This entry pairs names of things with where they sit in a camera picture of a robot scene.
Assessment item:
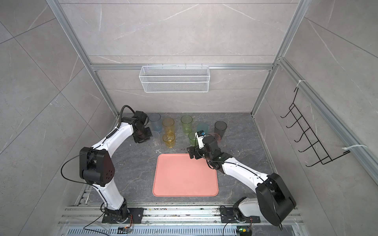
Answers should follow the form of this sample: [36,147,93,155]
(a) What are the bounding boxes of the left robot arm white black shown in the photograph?
[78,105,152,223]

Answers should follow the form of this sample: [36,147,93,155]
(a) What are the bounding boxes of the pink plastic cup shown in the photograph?
[211,133,221,142]

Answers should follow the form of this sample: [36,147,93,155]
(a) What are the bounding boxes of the blue plastic cup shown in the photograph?
[149,113,162,132]

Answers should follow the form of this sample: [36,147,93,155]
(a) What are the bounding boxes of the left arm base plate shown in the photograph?
[102,208,144,224]

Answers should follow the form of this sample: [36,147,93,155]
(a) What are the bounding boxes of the dark grey plastic cup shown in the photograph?
[214,121,227,139]

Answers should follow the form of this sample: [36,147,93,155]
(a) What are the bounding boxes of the short yellow plastic cup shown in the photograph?
[162,132,176,148]

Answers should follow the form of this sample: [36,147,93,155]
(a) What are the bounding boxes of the black wire hook rack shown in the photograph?
[280,88,351,168]

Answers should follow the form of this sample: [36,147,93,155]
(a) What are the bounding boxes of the teal plastic cup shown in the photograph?
[196,123,209,136]

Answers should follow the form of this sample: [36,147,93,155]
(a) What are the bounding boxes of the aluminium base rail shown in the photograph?
[55,203,308,236]

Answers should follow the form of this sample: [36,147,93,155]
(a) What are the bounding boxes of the clear plastic cup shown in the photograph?
[150,131,161,148]

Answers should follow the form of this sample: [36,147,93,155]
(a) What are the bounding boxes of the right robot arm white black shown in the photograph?
[187,131,296,227]

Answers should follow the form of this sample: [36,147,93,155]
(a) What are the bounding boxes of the white wire mesh basket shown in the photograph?
[139,65,211,93]

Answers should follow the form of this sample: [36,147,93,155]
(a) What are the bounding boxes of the tall green plastic cup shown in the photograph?
[181,115,193,134]

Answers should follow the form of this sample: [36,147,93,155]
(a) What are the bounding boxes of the pink tray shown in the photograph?
[152,153,219,197]

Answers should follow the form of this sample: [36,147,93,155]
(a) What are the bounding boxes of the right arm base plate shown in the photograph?
[219,206,261,223]

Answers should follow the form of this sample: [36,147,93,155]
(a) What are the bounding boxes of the tall yellow plastic cup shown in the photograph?
[162,118,175,133]

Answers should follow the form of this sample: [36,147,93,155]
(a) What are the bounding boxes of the short green plastic cup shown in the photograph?
[188,131,197,147]

